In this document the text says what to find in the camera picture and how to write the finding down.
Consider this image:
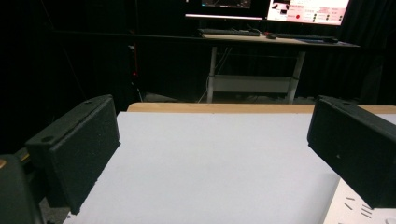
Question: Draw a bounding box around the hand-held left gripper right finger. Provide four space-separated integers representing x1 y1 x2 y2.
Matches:
306 95 396 209

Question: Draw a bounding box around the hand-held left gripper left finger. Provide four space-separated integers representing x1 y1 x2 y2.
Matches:
25 94 121 216

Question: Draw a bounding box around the white board with dark marks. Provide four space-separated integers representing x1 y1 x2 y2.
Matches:
322 177 396 224

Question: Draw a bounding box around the black curtain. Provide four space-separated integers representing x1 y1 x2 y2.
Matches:
337 0 396 106

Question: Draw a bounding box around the dark stand with red light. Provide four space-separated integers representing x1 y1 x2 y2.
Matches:
127 29 143 104

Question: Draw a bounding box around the black keyboard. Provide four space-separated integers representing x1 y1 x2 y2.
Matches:
196 28 262 37
276 33 339 44

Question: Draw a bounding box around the desk with white legs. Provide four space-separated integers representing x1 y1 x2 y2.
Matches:
201 33 361 105

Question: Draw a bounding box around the white table mat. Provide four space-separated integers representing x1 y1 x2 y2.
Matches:
64 111 396 224

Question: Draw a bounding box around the bright-screen monitor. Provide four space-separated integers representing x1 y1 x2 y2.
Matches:
266 0 351 26

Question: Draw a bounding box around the dark-screen monitor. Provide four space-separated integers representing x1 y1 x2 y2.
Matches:
185 0 265 21

